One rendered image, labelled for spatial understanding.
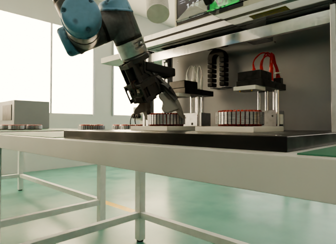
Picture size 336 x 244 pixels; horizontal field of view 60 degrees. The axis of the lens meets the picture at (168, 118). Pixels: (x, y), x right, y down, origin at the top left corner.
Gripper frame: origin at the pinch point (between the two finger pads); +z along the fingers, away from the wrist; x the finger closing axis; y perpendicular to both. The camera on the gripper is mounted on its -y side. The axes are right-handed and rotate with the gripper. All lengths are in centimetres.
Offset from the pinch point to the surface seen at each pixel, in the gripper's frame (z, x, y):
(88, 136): -6.7, -6.5, 21.4
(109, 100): 103, -448, -276
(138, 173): 63, -91, -40
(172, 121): -0.6, 4.9, 2.7
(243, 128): -1.4, 29.5, 7.7
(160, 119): -2.2, 2.5, 4.4
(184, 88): -5.5, 3.1, -8.4
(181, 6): -27.1, -5.2, -30.6
